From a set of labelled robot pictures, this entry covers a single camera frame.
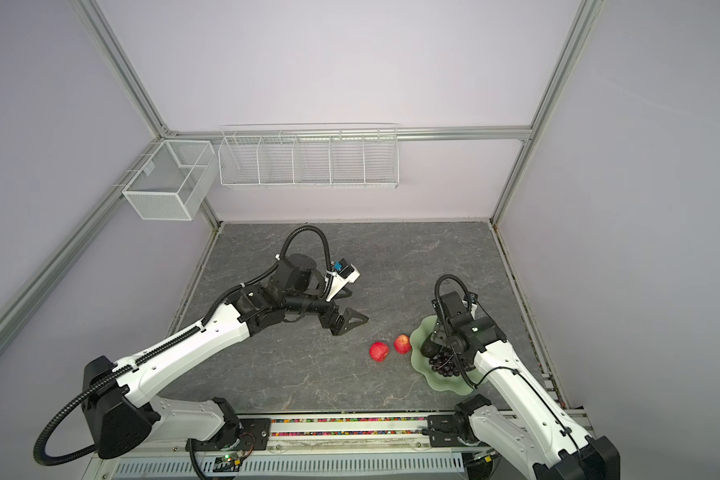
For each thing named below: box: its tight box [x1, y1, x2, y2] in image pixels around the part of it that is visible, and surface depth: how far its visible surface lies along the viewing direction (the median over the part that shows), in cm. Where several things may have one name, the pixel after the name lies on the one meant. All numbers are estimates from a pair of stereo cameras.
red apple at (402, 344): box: [394, 334, 412, 355], surface depth 87 cm
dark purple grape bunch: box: [429, 348, 463, 377], surface depth 83 cm
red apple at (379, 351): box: [369, 341, 389, 363], surface depth 85 cm
